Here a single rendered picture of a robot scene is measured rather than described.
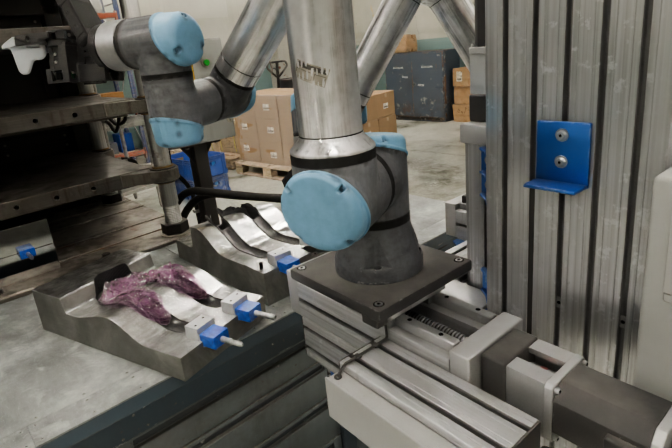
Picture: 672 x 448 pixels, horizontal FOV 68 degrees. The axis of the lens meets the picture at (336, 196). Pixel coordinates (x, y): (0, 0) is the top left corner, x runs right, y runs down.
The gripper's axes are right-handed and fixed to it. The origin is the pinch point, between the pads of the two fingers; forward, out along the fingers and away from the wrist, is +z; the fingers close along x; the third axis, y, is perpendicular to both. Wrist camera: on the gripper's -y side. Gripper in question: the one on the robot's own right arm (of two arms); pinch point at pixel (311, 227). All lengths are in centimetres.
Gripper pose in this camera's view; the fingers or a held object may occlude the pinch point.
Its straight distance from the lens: 132.8
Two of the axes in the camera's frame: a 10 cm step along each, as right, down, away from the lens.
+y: 6.6, 0.2, -7.5
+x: 7.5, -1.3, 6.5
